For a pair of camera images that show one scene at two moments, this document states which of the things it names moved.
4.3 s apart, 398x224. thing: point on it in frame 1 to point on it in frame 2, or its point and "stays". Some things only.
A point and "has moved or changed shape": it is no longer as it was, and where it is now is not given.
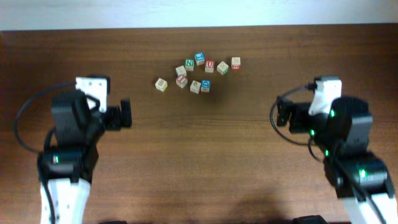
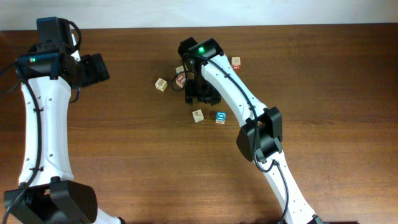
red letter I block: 181,81 stays
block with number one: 181,70 stays
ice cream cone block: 195,86 has moved or changed shape
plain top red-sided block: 236,63 stays
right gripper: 297,113 to 213,99
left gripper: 113,116 to 96,69
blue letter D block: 205,85 has moved or changed shape
